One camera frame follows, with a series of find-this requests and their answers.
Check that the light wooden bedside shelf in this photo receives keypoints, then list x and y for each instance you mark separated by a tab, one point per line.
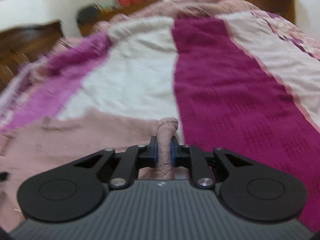
283	8

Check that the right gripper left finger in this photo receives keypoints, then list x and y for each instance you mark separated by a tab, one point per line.
129	163

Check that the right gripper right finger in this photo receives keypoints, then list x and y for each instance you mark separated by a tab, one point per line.
192	158

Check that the pink rumpled blanket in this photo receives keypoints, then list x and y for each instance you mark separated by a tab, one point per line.
180	9

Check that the dark green clothes pile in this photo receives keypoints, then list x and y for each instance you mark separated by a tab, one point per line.
87	13

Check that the dark wooden headboard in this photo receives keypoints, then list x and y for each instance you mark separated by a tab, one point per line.
26	43

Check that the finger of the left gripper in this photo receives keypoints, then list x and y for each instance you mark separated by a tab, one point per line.
4	176

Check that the purple pink patchwork quilt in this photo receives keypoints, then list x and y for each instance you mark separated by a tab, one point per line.
247	81

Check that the pink knit cardigan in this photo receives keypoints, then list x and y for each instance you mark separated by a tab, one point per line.
49	143

